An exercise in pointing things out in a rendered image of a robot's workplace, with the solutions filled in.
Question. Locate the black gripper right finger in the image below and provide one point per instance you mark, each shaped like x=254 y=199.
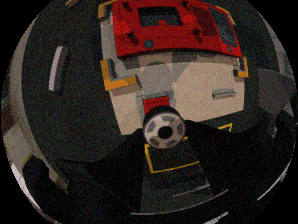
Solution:
x=220 y=152

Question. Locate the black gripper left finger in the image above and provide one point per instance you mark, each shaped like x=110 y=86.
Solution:
x=119 y=173

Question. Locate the tan wooden block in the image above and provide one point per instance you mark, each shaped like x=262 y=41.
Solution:
x=70 y=3

